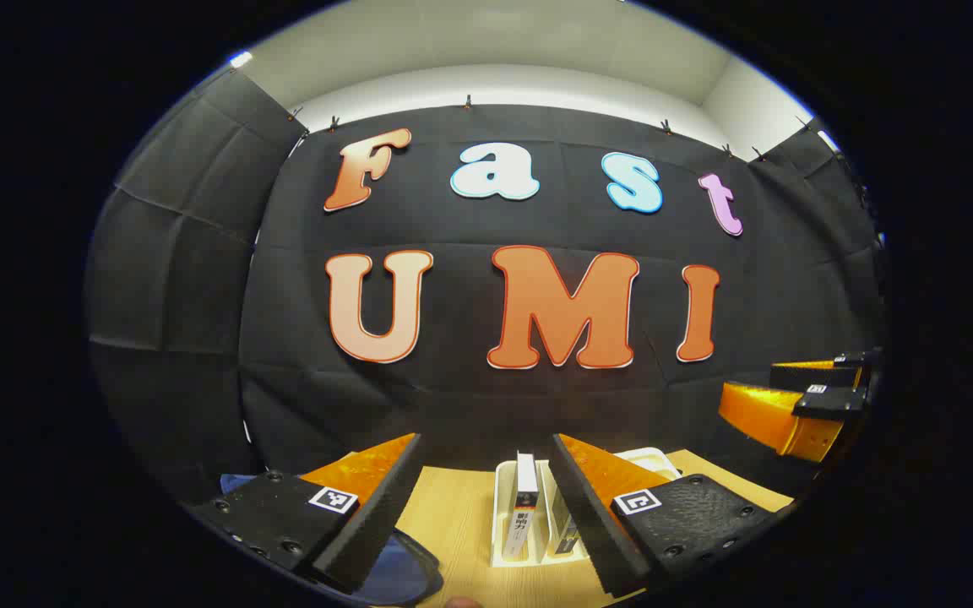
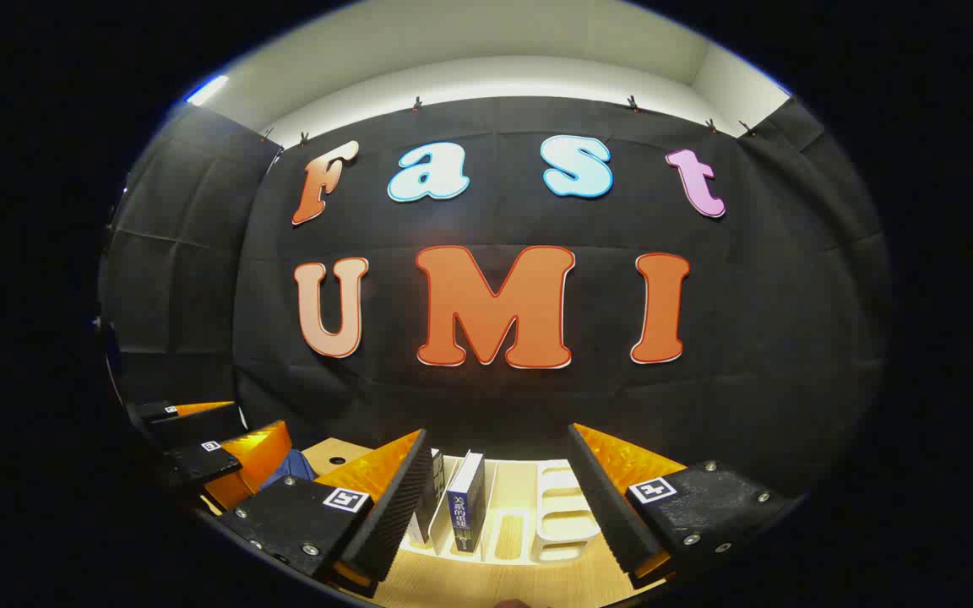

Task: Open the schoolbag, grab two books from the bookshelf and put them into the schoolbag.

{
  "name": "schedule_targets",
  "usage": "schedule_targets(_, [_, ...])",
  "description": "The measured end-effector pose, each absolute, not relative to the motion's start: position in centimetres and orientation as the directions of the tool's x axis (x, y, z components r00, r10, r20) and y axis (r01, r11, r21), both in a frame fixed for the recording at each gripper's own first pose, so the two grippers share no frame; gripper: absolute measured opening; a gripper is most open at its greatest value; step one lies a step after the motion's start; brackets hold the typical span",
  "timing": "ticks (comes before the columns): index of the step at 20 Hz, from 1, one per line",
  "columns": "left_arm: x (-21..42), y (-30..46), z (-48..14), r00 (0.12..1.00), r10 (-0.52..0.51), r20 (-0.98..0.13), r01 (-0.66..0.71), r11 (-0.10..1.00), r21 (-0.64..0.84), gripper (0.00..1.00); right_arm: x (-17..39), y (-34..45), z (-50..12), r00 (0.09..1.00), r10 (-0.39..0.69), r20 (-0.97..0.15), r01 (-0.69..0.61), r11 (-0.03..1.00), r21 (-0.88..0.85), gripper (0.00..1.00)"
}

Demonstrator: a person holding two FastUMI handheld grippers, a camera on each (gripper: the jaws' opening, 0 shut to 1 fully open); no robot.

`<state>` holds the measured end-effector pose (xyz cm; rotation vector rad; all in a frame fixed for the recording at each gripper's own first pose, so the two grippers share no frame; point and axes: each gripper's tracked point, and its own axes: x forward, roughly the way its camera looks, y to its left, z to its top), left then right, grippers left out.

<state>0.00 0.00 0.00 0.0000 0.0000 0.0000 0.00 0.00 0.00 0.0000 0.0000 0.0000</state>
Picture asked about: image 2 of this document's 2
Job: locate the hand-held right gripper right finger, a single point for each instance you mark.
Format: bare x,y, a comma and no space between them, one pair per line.
600,498

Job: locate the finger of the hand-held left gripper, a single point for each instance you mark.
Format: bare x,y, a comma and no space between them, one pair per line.
157,414
199,463

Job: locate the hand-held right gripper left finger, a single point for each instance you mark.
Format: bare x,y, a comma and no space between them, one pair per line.
394,515

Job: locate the white bookshelf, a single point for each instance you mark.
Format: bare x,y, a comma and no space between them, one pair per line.
567,507

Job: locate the grey spine book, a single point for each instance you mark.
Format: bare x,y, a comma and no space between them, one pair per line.
429,498

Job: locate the blue cover book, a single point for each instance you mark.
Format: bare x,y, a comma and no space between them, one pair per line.
465,507

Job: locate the blue schoolbag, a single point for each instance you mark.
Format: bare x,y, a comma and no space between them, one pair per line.
288,469

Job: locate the black backdrop cloth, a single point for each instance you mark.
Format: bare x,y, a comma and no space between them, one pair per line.
495,397

